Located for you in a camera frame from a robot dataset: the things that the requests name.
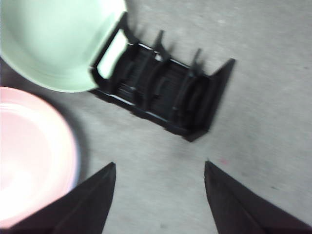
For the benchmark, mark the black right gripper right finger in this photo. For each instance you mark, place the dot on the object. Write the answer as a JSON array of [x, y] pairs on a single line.
[[239, 207]]

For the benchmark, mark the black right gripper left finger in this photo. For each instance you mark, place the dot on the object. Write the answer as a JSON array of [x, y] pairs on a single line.
[[83, 207]]

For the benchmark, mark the pink round plate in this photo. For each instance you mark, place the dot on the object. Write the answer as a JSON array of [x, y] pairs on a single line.
[[31, 156]]

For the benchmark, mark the green round plate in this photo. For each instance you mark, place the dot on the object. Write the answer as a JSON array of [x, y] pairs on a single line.
[[53, 44]]

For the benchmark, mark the black plastic dish rack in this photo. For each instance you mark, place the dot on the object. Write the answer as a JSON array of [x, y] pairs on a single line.
[[170, 97]]

